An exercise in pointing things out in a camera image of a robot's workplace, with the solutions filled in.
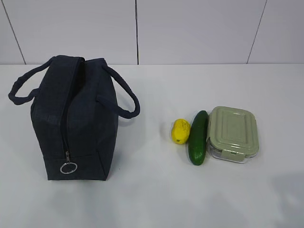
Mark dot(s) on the glass container with green lid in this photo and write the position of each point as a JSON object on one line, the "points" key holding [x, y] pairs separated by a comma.
{"points": [[232, 134]]}

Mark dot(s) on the green cucumber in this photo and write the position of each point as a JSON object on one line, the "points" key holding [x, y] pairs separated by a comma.
{"points": [[198, 137]]}

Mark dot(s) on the dark navy fabric lunch bag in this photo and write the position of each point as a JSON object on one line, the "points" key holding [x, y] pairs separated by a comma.
{"points": [[75, 107]]}

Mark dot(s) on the yellow toy lemon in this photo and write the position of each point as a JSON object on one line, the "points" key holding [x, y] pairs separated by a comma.
{"points": [[180, 131]]}

